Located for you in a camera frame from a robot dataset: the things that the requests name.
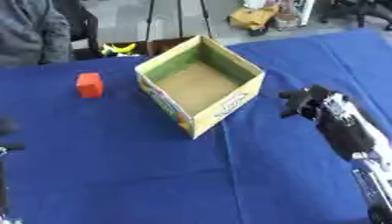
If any orange block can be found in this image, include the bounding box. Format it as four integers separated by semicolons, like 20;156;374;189
74;72;106;99

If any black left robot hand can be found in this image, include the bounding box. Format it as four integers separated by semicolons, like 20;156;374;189
0;116;28;152

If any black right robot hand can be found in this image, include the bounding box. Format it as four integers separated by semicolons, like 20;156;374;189
276;84;389;162

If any black tripod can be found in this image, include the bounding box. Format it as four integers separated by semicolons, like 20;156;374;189
143;0;214;42

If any person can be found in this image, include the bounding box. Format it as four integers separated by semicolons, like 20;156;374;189
0;0;74;68

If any tan cardboard box green inside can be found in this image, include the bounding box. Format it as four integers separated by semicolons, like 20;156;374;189
133;34;267;140

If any yellow toy banana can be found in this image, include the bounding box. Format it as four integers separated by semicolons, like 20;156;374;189
108;42;138;54

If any black chair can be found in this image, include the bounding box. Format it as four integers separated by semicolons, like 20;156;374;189
52;0;103;51

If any brown box of toys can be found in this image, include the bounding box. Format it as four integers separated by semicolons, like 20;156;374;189
72;35;198;61

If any yellow bag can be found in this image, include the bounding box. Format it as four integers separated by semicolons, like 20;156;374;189
227;3;284;32

